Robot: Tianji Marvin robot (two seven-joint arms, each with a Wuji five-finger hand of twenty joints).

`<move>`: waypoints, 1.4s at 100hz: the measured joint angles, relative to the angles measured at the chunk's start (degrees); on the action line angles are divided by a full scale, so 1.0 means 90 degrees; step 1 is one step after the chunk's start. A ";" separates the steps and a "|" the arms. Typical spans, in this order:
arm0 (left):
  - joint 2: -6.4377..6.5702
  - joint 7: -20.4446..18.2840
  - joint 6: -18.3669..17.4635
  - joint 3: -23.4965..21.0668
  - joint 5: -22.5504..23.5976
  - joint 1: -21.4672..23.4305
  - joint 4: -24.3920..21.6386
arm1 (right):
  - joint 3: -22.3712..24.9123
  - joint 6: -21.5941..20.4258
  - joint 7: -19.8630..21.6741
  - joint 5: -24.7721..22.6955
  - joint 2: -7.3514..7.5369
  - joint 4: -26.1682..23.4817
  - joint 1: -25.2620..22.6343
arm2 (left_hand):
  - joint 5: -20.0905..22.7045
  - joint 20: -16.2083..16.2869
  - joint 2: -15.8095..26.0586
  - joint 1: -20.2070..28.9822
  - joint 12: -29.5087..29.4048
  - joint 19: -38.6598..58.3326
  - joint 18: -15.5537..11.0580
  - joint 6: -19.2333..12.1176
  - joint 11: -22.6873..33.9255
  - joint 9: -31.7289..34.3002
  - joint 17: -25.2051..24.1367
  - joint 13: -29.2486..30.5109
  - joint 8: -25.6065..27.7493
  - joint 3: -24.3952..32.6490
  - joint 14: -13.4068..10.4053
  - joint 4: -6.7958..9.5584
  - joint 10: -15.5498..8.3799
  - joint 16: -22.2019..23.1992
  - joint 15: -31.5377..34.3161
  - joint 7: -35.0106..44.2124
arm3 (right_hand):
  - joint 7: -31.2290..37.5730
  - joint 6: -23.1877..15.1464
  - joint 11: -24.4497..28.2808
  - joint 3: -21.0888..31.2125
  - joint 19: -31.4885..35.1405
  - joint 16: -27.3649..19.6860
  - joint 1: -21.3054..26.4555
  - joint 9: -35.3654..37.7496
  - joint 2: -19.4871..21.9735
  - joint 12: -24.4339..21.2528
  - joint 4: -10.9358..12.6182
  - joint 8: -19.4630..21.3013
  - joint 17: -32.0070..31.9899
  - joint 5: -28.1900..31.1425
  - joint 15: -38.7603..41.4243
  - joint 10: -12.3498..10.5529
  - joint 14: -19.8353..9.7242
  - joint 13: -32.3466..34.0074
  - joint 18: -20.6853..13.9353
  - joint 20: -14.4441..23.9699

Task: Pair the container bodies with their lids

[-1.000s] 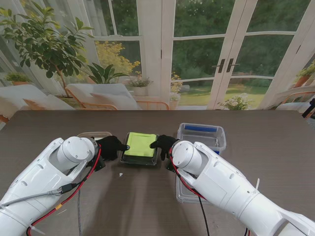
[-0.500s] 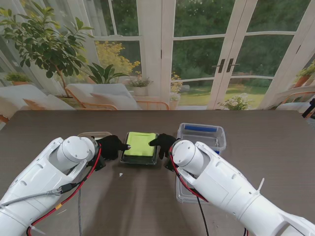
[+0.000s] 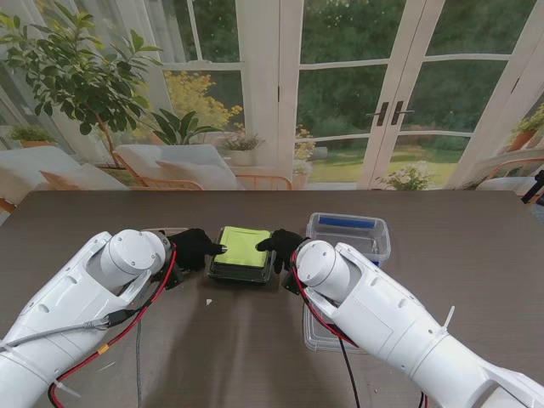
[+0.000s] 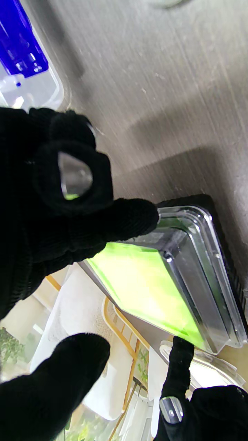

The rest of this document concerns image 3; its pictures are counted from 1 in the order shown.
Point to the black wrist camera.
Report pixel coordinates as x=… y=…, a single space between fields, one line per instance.
x=291 y=284
x=172 y=278

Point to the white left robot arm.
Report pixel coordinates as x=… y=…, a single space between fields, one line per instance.
x=76 y=306

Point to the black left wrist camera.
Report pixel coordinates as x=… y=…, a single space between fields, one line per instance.
x=172 y=278

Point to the black plastic tray container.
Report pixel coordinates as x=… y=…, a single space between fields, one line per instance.
x=238 y=278

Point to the clear plastic lid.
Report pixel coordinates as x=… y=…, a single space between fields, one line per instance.
x=321 y=338

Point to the clear lid with green sticker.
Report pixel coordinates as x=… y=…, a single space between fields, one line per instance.
x=242 y=251

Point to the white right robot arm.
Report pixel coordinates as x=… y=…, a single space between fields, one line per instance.
x=404 y=323

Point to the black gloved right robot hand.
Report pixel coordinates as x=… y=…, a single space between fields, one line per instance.
x=282 y=246

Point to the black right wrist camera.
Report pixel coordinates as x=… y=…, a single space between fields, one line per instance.
x=291 y=284

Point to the black tripod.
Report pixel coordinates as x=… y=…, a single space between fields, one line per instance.
x=536 y=187

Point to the printed sunroom backdrop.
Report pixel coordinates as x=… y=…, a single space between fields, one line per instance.
x=340 y=85

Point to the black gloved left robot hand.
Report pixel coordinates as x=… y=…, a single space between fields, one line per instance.
x=191 y=251

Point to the clear container with blue clips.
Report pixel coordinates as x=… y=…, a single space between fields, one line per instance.
x=361 y=238

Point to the clear lid with white label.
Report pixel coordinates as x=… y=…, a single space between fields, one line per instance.
x=166 y=230

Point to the white zip tie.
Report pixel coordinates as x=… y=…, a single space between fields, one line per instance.
x=66 y=387
x=447 y=321

